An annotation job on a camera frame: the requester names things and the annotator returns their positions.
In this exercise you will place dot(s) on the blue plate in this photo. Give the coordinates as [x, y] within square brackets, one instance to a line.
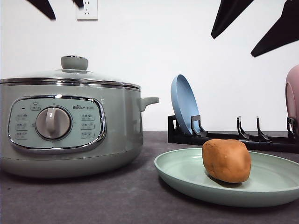
[184, 101]

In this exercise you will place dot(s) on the white wall socket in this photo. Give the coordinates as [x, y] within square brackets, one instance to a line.
[89, 12]

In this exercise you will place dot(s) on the grey table mat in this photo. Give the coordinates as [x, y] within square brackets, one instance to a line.
[137, 196]

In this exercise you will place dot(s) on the glass lid with green knob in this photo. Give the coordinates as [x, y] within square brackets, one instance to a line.
[74, 71]

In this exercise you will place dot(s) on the black plate rack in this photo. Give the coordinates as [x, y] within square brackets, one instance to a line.
[262, 140]

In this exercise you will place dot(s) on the green electric steamer pot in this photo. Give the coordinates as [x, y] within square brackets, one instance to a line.
[70, 129]

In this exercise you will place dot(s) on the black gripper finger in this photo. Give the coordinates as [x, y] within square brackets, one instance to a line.
[79, 3]
[45, 7]
[229, 10]
[286, 32]

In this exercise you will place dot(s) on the pink plate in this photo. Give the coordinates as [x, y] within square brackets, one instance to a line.
[292, 96]

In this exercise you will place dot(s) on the green plate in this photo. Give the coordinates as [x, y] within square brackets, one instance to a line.
[271, 179]

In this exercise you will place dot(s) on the brown potato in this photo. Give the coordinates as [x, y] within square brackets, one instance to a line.
[227, 160]

